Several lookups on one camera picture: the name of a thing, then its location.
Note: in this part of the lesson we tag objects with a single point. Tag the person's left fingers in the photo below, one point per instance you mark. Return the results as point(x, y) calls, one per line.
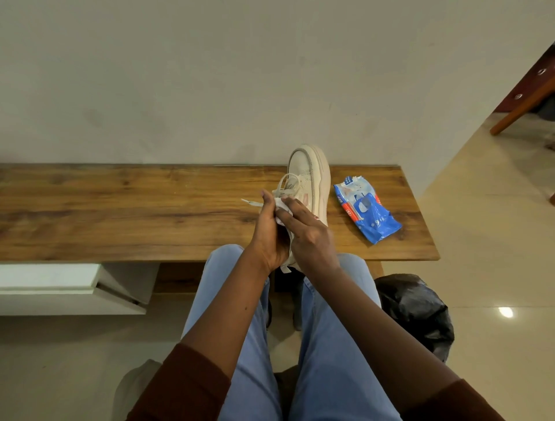
point(268, 203)

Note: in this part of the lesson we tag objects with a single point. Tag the person's right hand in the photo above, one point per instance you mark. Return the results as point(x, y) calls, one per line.
point(312, 243)

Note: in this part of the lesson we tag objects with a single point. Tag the person's left hand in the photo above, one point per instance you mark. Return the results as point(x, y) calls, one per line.
point(268, 238)

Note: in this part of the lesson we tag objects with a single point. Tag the white wet wipe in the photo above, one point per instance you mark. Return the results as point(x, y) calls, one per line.
point(284, 206)

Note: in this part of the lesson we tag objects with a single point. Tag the light blue jeans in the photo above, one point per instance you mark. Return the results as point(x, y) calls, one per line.
point(334, 368)

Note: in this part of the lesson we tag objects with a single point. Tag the person's right fingers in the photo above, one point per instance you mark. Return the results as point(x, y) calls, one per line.
point(299, 214)

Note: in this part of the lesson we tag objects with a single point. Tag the black plastic bag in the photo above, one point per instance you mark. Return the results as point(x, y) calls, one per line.
point(416, 310)

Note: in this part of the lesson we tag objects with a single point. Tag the blue wet wipes packet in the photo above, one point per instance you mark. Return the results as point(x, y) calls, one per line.
point(366, 210)

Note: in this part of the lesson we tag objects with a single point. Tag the grey stool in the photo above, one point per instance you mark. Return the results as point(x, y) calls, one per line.
point(132, 388)

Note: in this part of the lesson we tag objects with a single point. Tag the person's right forearm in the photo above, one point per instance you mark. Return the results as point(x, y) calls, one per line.
point(368, 329)

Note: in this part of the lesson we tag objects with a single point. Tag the white drawer unit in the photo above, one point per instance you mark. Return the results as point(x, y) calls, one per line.
point(65, 286)

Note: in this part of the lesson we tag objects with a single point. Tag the brown sleeve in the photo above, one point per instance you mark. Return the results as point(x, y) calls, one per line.
point(182, 386)
point(455, 403)

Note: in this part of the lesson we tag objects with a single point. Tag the white sneaker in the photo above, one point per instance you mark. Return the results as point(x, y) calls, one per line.
point(308, 173)

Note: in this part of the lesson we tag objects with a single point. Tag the person's left forearm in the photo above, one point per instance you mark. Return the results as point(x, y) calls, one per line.
point(230, 308)

